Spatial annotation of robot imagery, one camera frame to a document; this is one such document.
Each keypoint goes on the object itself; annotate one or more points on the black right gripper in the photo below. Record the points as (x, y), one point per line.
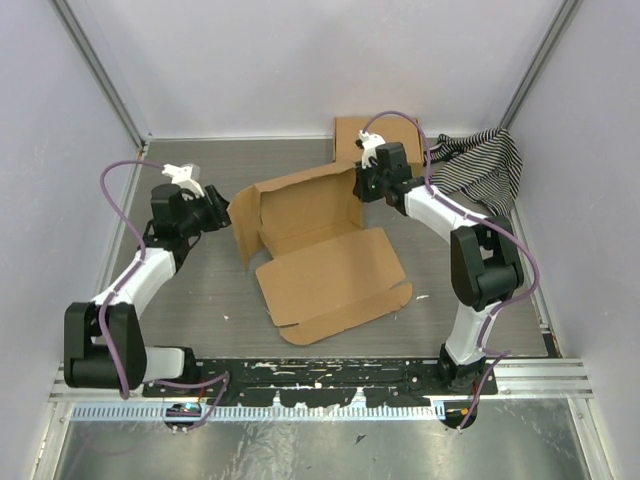
(360, 189)

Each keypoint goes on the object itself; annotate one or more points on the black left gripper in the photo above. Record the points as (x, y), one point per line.
(219, 215)

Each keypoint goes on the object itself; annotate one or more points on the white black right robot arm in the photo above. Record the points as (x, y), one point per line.
(485, 266)

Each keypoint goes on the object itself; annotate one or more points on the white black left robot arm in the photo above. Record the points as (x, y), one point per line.
(102, 337)

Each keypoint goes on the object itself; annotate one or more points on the striped black white cloth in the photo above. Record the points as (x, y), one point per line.
(485, 167)

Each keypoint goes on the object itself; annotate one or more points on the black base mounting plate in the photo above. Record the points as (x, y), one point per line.
(392, 381)

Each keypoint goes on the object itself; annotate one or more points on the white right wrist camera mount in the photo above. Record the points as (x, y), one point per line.
(368, 143)

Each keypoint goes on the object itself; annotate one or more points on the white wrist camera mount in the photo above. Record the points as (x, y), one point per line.
(368, 143)
(185, 176)

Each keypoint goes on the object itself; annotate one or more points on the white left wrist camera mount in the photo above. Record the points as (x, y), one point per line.
(185, 176)

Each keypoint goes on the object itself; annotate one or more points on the slotted grey cable duct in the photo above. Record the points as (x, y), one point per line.
(166, 411)

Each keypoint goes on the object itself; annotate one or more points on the left aluminium corner post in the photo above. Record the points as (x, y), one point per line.
(96, 67)

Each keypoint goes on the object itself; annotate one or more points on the aluminium corner post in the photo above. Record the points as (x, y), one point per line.
(96, 67)
(550, 40)

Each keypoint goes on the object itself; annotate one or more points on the right aluminium corner post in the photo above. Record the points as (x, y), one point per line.
(550, 40)

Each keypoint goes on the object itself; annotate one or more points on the aluminium front frame rail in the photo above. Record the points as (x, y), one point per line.
(526, 378)

